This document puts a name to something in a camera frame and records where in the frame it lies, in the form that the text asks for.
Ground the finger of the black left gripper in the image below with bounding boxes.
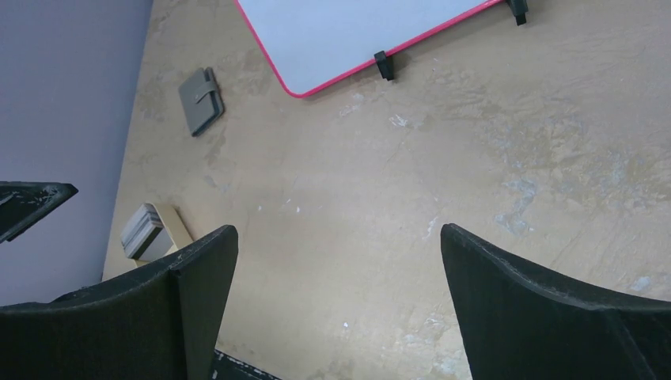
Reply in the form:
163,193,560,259
1,181,78,242

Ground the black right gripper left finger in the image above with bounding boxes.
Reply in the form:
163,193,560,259
1,225,238,379

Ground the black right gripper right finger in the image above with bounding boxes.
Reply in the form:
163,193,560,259
441,223,670,379

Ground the grey leather card holder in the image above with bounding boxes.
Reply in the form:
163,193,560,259
178,67,225,137

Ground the stack of credit cards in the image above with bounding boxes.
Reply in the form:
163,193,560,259
120,203,172,262

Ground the beige plastic tray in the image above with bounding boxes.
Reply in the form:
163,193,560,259
129,203,193,266

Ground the black whiteboard stand clip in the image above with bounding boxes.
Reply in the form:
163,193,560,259
374,51,395,81
506,0,529,26

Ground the red framed whiteboard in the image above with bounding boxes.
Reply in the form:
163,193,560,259
235,0,494,98

